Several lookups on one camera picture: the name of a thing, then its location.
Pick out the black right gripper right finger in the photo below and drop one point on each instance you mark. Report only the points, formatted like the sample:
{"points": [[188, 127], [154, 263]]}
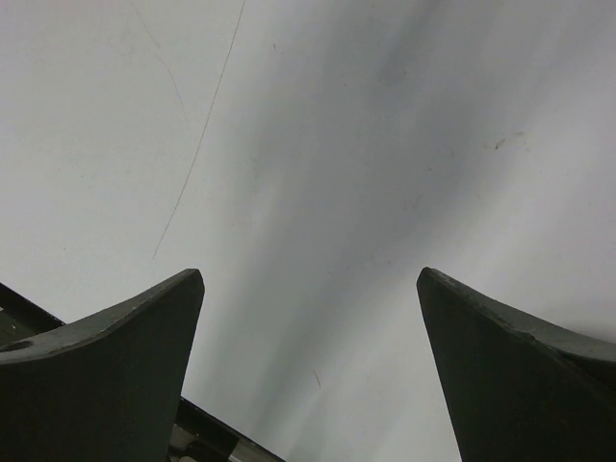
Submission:
{"points": [[517, 388]]}

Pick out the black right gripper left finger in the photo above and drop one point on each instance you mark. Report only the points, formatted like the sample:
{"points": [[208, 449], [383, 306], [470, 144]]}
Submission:
{"points": [[105, 387]]}

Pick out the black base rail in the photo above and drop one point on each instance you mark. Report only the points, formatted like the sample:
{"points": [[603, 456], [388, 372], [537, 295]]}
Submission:
{"points": [[196, 435]]}

